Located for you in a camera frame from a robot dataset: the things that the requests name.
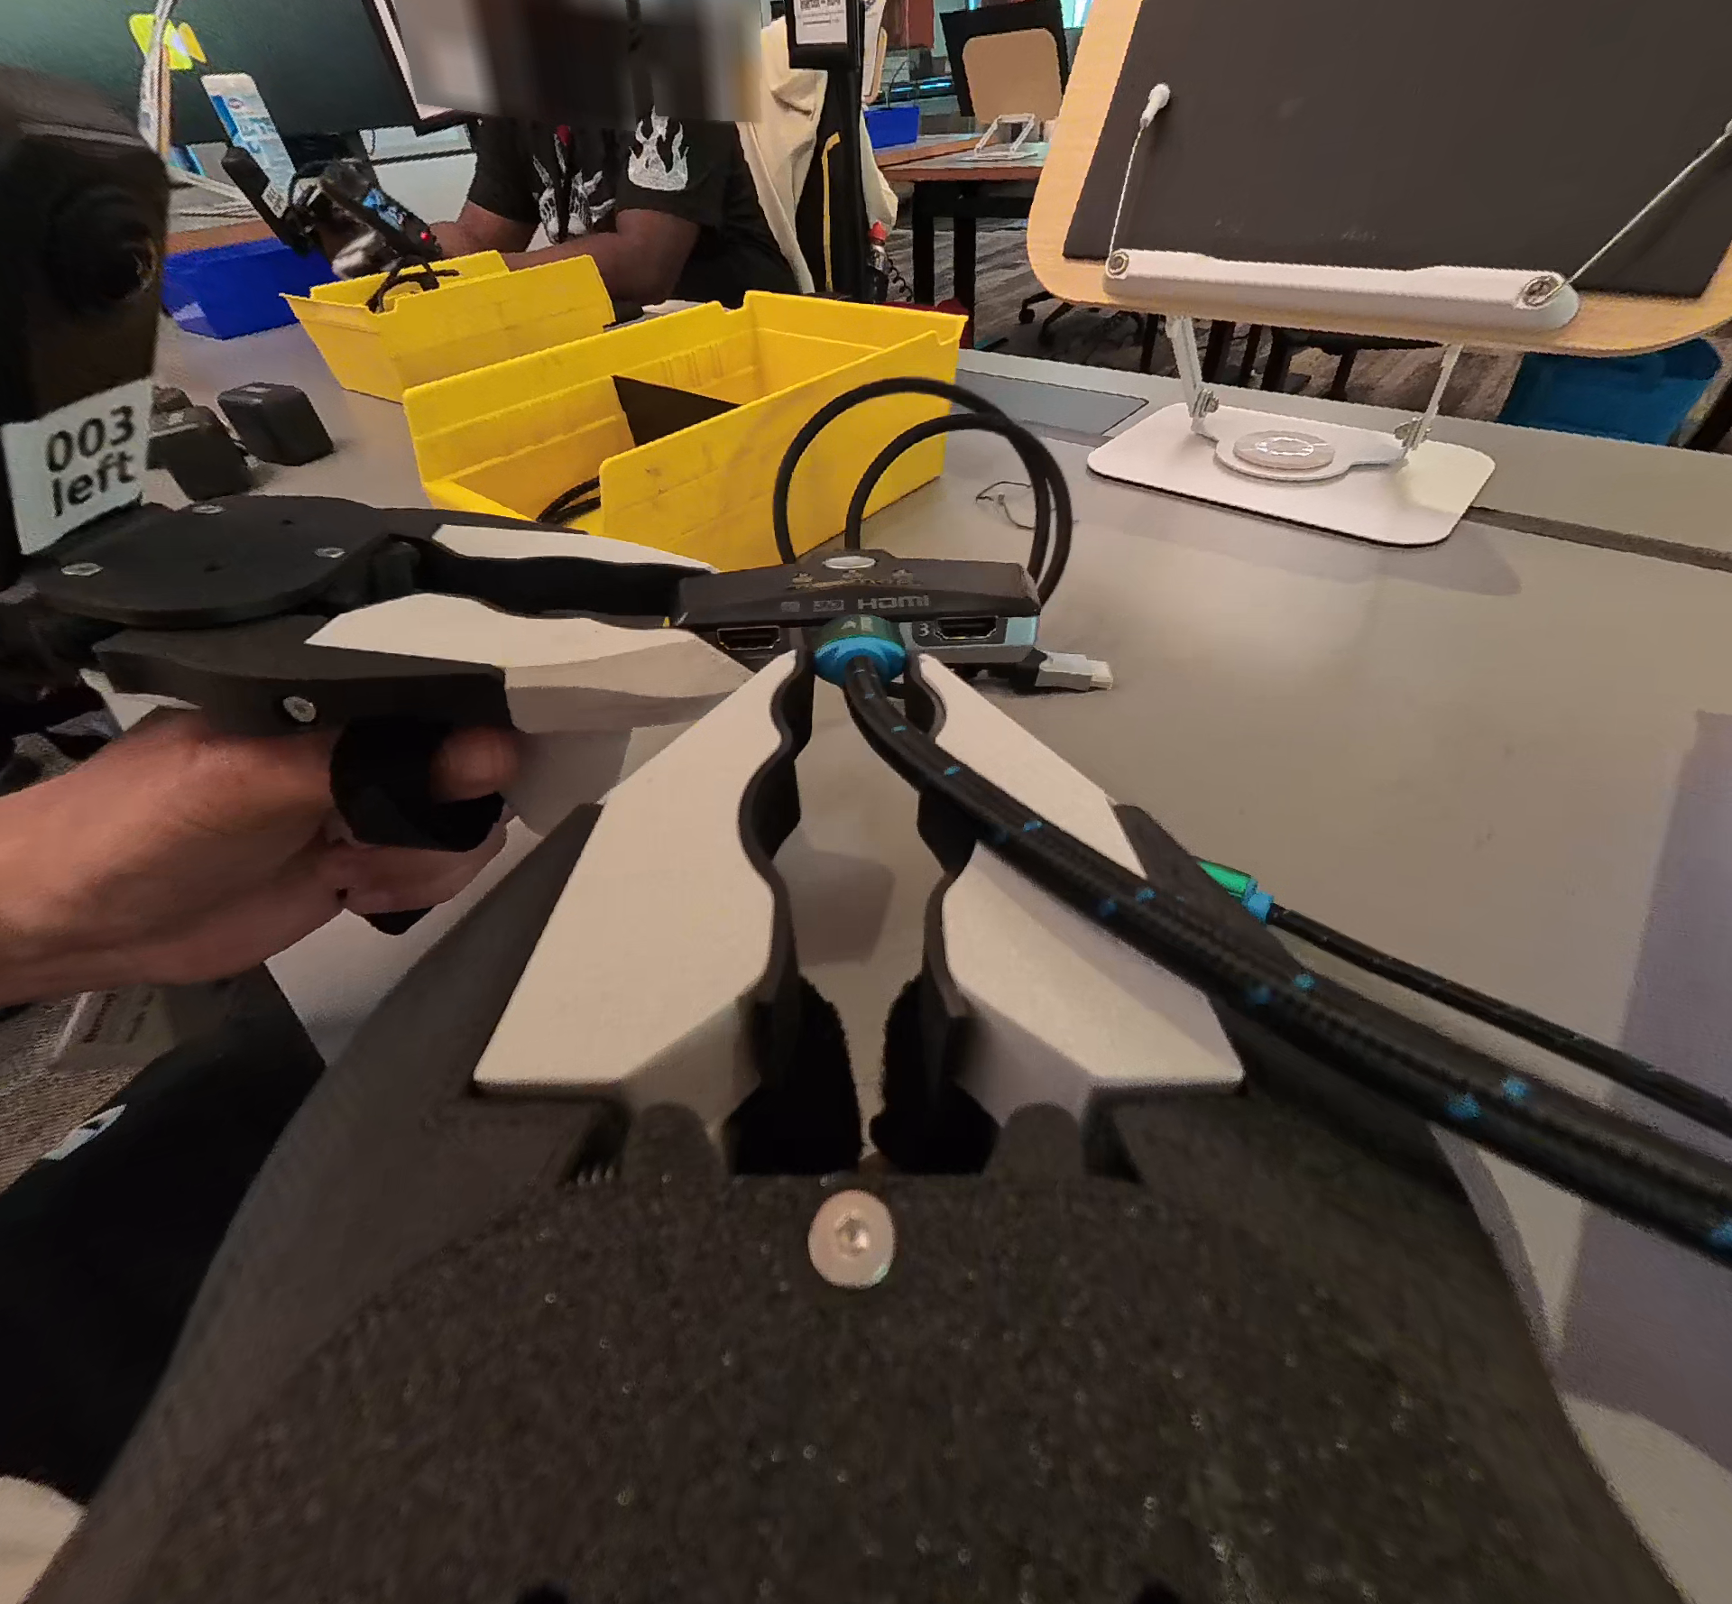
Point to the blue plastic bin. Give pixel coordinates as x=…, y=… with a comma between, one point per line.
x=230, y=291

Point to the person's left hand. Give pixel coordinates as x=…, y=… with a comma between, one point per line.
x=161, y=846

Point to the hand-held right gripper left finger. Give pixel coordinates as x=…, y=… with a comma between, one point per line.
x=635, y=954

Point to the black hdmi switch box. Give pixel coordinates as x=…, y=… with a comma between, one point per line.
x=1068, y=673
x=879, y=588

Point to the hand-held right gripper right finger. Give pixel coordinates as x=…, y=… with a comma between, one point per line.
x=1082, y=1007

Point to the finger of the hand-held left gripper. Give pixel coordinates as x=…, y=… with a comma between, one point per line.
x=527, y=543
x=594, y=683

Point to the black power adapter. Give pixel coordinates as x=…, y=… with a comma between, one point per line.
x=277, y=423
x=197, y=446

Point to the black thread tangle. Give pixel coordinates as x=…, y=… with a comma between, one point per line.
x=1003, y=496

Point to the white hooded jacket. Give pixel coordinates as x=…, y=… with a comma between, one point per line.
x=785, y=183

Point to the black handheld device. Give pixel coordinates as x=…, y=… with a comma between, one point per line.
x=344, y=210

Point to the small yellow plastic bin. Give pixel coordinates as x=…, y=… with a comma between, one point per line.
x=446, y=332

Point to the wooden book stand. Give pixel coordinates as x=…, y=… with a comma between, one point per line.
x=1352, y=47

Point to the blue container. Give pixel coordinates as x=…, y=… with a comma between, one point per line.
x=1610, y=391

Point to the wooden table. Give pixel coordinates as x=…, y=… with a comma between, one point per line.
x=946, y=163

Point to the large yellow plastic bin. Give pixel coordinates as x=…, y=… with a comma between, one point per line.
x=677, y=494

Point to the white wipes canister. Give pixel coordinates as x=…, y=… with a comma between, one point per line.
x=244, y=128

